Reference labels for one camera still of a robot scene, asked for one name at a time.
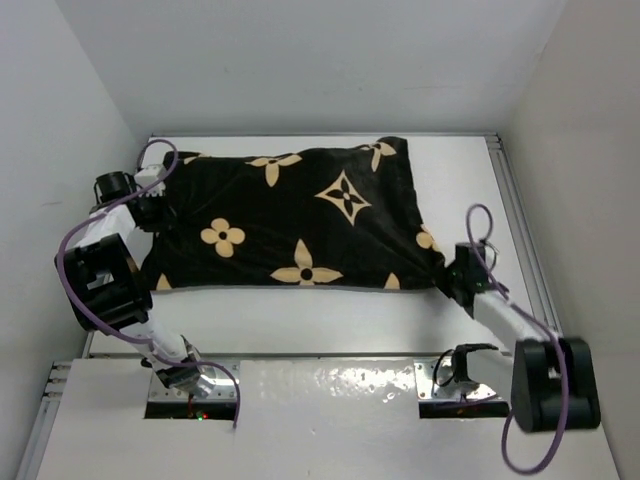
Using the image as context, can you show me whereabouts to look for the black floral plush pillowcase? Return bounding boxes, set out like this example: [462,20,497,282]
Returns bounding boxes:
[142,137,446,291]

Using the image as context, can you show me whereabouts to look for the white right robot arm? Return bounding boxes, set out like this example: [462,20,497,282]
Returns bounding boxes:
[445,242,601,433]

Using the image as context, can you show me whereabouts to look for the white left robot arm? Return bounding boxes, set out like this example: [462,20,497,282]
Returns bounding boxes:
[54,166,216,399]

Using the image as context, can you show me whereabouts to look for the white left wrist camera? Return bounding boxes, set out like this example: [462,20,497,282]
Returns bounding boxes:
[134,164,166,197]

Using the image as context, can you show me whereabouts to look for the aluminium frame rail right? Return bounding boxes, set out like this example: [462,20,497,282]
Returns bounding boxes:
[485,134,563,334]

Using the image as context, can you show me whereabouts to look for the aluminium frame rail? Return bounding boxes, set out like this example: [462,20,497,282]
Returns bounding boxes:
[15,361,72,480]
[485,134,563,334]

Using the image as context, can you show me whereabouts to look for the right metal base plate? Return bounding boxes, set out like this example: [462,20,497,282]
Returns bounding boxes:
[414,357,502,403]

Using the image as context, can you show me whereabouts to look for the metal base plate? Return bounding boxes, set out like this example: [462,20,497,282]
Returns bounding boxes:
[414,357,502,403]
[148,359,240,404]

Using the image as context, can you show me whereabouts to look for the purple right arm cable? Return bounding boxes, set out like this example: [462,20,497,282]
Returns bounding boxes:
[464,203,571,474]

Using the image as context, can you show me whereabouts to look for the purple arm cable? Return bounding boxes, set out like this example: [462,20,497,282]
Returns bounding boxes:
[53,139,242,430]
[464,203,571,474]

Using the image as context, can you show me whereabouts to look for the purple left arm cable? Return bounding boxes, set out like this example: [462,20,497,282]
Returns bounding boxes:
[53,139,242,430]

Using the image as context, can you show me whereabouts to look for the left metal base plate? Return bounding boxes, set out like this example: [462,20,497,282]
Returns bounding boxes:
[148,359,240,404]

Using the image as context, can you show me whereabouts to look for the aluminium frame rail left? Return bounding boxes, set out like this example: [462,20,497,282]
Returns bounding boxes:
[15,361,72,480]

